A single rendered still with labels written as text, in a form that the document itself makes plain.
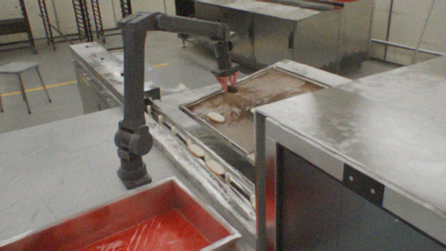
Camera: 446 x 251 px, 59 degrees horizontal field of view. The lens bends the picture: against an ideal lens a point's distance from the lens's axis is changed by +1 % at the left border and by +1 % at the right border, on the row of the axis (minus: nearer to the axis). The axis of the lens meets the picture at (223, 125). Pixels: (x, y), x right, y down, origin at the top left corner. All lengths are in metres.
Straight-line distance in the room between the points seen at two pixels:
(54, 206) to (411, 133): 1.06
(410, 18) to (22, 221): 4.68
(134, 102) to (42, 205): 0.42
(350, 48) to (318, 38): 0.69
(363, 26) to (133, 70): 3.95
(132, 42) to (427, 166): 0.94
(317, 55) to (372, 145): 3.85
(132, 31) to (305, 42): 3.09
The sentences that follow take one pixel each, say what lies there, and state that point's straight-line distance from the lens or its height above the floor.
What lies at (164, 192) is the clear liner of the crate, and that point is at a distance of 1.13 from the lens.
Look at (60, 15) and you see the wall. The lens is 8.38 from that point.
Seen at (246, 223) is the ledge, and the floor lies 0.86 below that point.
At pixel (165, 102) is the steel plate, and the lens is 1.97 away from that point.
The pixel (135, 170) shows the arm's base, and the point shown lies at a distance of 1.31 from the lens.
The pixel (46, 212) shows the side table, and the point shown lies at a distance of 1.31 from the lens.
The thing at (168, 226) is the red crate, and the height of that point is 0.82.
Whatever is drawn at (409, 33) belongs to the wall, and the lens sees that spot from 5.27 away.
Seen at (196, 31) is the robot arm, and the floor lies 1.24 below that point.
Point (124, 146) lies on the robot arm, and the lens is 1.30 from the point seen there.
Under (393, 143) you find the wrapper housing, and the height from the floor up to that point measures 1.30.
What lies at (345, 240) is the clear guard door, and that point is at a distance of 0.50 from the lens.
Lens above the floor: 1.52
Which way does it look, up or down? 25 degrees down
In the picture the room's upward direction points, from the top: 3 degrees counter-clockwise
